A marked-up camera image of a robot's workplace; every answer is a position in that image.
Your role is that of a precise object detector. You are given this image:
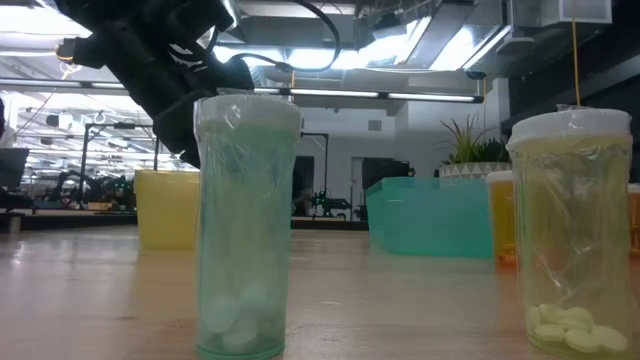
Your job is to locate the green translucent plastic bin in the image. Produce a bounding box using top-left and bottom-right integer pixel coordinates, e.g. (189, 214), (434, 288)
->
(364, 175), (495, 260)

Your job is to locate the black monitor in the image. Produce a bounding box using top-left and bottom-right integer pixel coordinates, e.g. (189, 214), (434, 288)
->
(0, 147), (30, 191)

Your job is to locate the potted plant patterned white pot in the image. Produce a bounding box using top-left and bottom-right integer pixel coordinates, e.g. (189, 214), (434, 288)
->
(438, 113), (514, 180)

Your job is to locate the green translucent pill bottle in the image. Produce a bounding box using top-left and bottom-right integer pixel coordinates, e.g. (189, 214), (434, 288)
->
(193, 93), (303, 360)

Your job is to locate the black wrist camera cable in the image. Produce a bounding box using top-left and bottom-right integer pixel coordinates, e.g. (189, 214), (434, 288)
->
(209, 0), (343, 74)

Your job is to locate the pale yellow wide pill bottle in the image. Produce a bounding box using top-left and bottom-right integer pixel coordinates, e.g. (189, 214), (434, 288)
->
(506, 106), (634, 360)

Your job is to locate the black background gantry frame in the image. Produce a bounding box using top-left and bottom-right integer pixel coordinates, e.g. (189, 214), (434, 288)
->
(299, 131), (330, 176)

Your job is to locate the black aluminium table frame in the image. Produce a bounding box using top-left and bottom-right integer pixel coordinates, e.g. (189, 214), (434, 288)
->
(0, 209), (370, 233)

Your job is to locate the long LED light bar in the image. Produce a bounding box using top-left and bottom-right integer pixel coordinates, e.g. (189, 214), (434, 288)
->
(0, 77), (485, 105)

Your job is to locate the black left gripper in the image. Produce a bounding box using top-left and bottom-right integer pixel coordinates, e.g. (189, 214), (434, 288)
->
(54, 0), (256, 169)

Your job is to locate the yellow translucent plastic bin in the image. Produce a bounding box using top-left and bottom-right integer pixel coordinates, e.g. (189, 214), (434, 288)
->
(133, 168), (202, 252)

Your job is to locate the distant black robot rig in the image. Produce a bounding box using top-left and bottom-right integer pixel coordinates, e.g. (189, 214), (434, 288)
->
(42, 168), (136, 212)

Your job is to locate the white ceiling unit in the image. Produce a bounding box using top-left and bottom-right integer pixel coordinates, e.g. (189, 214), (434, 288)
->
(509, 0), (614, 29)

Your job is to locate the yellow power cable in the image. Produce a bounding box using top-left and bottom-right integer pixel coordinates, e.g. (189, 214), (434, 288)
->
(571, 19), (582, 108)

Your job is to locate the black wall screen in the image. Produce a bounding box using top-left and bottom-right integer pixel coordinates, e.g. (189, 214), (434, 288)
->
(361, 157), (416, 191)

